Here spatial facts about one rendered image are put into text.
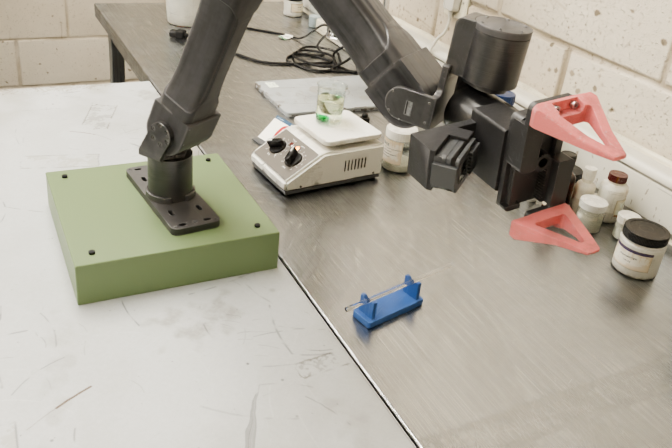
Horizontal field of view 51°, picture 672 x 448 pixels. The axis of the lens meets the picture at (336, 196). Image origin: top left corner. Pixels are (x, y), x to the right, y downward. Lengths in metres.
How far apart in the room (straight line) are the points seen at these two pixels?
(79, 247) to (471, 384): 0.51
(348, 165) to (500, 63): 0.57
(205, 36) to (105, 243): 0.29
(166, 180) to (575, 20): 0.85
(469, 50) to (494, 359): 0.39
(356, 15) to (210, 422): 0.45
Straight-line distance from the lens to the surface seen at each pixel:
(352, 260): 1.04
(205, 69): 0.90
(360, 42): 0.76
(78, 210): 1.03
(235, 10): 0.85
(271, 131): 1.39
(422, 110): 0.74
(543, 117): 0.63
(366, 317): 0.92
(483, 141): 0.69
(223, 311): 0.93
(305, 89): 1.65
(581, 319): 1.04
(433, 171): 0.65
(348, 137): 1.22
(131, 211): 1.02
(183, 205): 1.01
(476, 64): 0.72
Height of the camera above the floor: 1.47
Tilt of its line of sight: 28 degrees down
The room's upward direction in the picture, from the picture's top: 7 degrees clockwise
